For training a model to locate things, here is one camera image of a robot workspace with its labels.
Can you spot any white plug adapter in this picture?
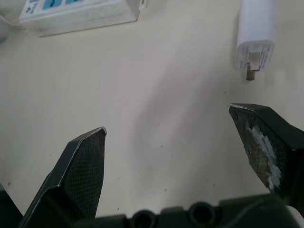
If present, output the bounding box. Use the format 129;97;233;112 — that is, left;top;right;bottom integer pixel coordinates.
236;0;276;81

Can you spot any white power strip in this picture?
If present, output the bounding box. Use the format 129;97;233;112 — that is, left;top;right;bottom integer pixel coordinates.
19;0;148;38

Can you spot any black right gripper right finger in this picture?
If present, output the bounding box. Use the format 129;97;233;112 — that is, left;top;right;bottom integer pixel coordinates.
228;103;304;200

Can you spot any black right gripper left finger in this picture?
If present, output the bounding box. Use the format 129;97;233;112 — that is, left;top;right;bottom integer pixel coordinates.
17;126;108;228

